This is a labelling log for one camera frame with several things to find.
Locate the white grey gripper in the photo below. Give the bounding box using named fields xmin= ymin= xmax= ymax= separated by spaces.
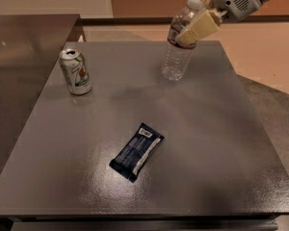
xmin=175 ymin=0 xmax=262 ymax=46

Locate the clear plastic water bottle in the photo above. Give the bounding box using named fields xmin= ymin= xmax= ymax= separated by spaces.
xmin=162 ymin=0 xmax=202 ymax=81

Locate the white green 7up can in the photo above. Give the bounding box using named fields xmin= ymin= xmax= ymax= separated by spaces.
xmin=59 ymin=48 xmax=92 ymax=95

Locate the dark blue snack wrapper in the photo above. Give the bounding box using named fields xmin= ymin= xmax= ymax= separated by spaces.
xmin=109 ymin=123 xmax=164 ymax=183

